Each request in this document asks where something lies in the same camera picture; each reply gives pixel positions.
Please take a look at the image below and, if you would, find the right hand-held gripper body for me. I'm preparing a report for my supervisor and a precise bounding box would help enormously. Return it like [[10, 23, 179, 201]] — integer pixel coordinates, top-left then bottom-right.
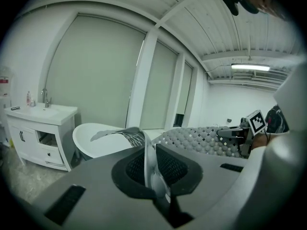
[[239, 109, 268, 159]]

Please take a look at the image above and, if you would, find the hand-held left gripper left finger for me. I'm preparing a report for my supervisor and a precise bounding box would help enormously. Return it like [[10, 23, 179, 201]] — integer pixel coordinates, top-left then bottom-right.
[[31, 147, 173, 230]]

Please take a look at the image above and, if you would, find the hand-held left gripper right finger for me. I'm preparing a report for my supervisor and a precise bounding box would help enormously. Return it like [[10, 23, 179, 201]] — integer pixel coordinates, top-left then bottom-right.
[[155, 143, 249, 230]]

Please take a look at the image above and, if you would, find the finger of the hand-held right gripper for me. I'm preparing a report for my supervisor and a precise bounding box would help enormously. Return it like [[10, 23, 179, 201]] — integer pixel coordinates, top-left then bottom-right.
[[216, 126, 243, 139]]

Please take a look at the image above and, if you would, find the white bubble bath mat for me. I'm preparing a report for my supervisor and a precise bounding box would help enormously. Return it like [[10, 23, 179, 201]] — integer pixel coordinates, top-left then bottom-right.
[[90, 126, 243, 201]]

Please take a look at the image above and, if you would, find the person's right forearm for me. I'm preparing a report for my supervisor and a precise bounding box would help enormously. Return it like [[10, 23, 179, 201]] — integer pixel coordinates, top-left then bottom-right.
[[251, 133, 268, 150]]

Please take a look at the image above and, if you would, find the green and white bathtub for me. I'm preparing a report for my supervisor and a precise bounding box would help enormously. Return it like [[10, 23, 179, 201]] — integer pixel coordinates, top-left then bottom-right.
[[72, 122, 154, 161]]

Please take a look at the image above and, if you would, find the ceiling air vent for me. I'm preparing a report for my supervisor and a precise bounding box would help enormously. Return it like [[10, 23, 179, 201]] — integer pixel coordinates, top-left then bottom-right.
[[251, 69, 288, 81]]

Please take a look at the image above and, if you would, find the fluorescent ceiling light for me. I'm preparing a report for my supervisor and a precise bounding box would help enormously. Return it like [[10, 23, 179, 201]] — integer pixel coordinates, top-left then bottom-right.
[[230, 63, 271, 71]]

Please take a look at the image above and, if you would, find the narrow grey roller blind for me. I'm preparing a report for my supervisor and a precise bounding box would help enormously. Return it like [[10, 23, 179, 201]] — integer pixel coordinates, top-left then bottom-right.
[[176, 61, 194, 116]]

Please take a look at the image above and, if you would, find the white vanity cabinet with sink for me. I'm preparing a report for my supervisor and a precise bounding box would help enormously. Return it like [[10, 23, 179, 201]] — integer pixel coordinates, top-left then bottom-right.
[[4, 103, 79, 172]]

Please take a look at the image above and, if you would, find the chrome faucet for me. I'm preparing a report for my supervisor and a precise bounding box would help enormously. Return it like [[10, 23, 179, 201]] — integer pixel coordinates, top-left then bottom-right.
[[40, 88, 53, 109]]

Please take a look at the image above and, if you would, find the wide grey roller blind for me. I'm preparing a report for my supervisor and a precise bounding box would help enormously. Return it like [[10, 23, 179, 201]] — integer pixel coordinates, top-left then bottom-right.
[[45, 15, 147, 129]]

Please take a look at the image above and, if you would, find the black head-worn camera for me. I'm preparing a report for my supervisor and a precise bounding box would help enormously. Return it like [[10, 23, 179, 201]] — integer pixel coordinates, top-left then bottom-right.
[[220, 0, 261, 16]]

